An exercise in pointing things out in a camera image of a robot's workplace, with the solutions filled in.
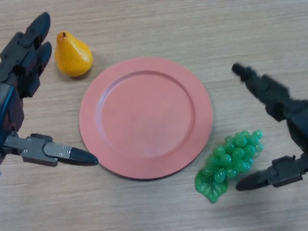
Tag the pink round plate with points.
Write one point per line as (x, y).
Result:
(144, 118)

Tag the green grape bunch with leaf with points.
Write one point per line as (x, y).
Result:
(226, 158)

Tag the yellow pear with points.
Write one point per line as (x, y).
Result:
(72, 56)

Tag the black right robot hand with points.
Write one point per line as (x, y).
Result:
(279, 96)

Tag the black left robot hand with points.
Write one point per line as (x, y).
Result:
(16, 72)

